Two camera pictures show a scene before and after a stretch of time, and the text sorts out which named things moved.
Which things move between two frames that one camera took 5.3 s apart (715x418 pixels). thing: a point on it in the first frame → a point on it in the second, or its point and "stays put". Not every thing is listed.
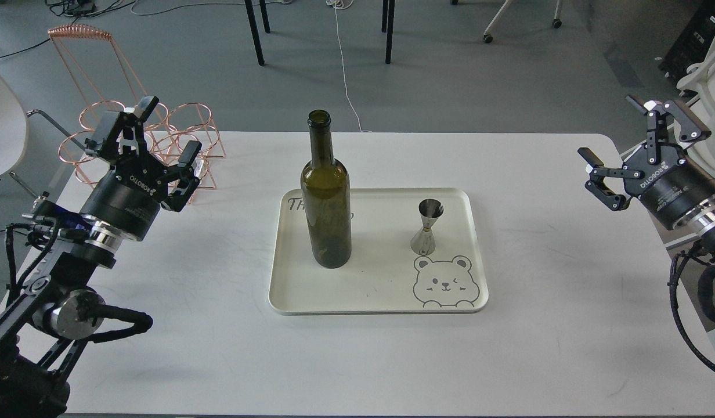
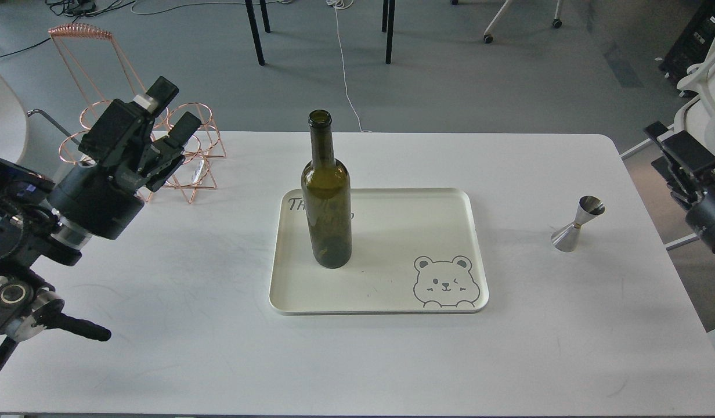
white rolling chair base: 488,38 stays put
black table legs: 252,21 stays put
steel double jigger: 430,209 → 566,239
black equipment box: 690,44 stays put
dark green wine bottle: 326,194 stays put
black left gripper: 128,201 → 102,194
